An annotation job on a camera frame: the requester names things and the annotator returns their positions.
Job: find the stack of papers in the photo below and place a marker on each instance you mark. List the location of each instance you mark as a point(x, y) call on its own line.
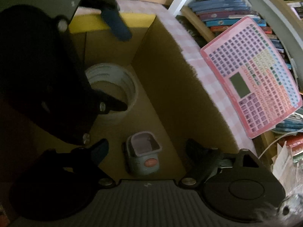
point(287, 160)

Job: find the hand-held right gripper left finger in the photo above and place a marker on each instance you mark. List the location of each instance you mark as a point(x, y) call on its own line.
point(100, 150)

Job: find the yellow cardboard box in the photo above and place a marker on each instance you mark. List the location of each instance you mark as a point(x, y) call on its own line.
point(165, 87)

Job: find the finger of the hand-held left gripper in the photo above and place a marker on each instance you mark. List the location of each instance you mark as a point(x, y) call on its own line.
point(117, 24)
point(113, 104)

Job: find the pink learning tablet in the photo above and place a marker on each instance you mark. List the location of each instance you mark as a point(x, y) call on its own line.
point(248, 63)

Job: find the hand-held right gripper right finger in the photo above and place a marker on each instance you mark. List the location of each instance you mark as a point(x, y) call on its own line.
point(193, 150)

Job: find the white wooden bookshelf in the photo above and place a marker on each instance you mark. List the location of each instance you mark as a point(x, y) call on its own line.
point(260, 0)

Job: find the clear tape roll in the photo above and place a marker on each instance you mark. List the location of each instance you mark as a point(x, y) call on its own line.
point(129, 85)

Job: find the row of blue books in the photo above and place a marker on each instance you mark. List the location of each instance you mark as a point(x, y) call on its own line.
point(220, 11)

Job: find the small grey pink container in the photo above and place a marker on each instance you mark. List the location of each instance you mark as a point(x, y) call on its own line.
point(144, 163)

